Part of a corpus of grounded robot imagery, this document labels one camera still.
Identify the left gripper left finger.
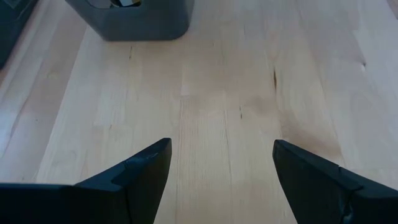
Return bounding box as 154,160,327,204
0,137,173,224

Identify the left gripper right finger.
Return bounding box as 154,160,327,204
272,139,398,224

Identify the smoky grey plastic bin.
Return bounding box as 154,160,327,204
0,0,40,70
64,0,196,42

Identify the tan-lidded glass spice jar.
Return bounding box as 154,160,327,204
88,0,142,9

